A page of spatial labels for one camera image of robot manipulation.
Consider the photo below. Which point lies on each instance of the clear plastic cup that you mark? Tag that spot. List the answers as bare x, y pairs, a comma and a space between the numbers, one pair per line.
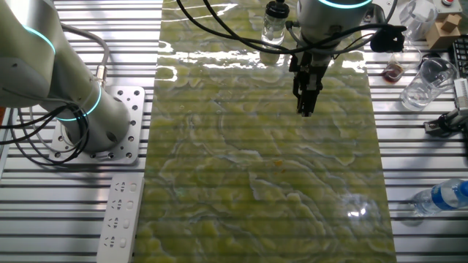
417, 18

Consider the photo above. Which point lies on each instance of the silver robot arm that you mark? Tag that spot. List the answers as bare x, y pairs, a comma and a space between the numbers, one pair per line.
44, 55

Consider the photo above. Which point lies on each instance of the silver finned camera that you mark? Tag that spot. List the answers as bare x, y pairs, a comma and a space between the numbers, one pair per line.
461, 93

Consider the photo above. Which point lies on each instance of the clear glass jar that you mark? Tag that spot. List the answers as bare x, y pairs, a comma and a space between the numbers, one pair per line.
272, 33

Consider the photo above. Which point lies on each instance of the small glass with brown liquid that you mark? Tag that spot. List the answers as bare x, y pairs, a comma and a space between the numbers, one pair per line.
395, 69

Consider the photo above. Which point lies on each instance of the black jar lid with knob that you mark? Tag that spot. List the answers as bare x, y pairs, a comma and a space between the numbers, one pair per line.
277, 10

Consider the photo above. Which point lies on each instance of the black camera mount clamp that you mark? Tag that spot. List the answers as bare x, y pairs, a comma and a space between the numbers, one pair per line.
444, 123

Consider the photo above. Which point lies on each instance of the green marble pattern mat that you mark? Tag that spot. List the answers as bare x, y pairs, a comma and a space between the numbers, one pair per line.
256, 164

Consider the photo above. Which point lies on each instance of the plastic water bottle blue label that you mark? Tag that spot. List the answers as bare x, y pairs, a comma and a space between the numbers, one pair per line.
440, 197

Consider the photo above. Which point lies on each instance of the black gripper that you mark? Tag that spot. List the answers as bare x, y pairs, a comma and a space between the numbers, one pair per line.
310, 65

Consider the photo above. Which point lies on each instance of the wooden block puzzle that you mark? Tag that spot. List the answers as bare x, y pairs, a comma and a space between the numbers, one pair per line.
442, 34

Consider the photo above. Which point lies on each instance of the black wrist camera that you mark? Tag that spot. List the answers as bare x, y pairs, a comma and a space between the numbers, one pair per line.
387, 38

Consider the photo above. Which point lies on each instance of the white power strip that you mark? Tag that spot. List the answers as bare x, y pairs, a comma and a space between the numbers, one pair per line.
120, 219

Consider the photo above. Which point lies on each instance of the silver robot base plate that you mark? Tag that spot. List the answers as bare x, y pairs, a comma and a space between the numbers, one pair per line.
131, 120

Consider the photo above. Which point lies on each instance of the emergency stop button box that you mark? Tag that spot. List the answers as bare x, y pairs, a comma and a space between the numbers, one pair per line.
448, 5

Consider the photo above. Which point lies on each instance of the black keyboard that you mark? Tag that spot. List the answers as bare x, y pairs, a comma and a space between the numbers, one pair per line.
461, 55

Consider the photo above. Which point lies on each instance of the large clear measuring beaker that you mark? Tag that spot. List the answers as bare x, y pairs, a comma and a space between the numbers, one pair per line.
426, 87

